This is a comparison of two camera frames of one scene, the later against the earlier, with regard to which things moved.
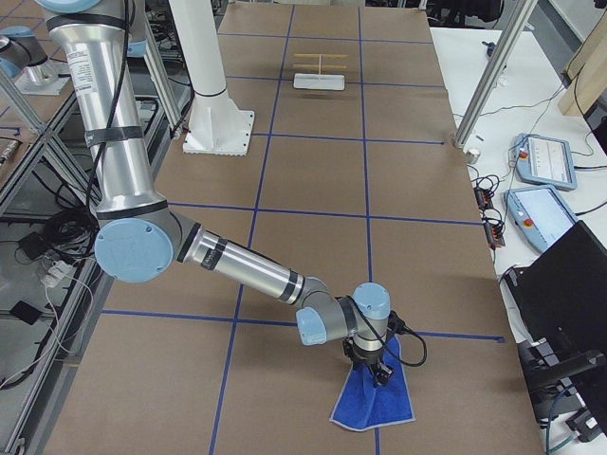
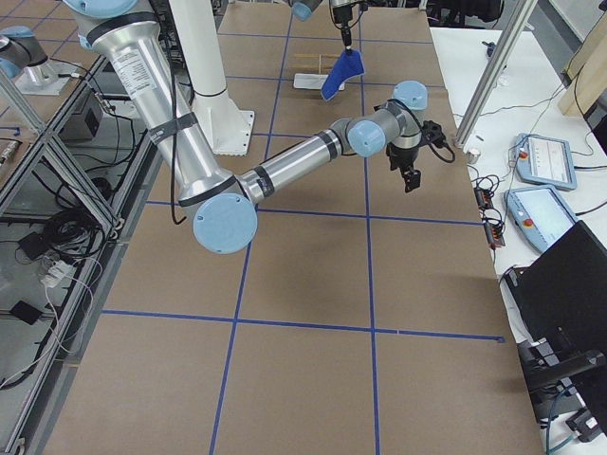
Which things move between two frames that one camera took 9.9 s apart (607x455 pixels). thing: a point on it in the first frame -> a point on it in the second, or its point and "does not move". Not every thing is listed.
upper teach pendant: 543,160 does not move
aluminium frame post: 482,98 does not move
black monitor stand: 549,388 does not move
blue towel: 365,405 -> 348,64
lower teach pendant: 538,214 does not move
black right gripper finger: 381,378 -> 408,177
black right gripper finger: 387,368 -> 416,176
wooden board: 587,72 does not move
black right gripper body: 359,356 -> 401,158
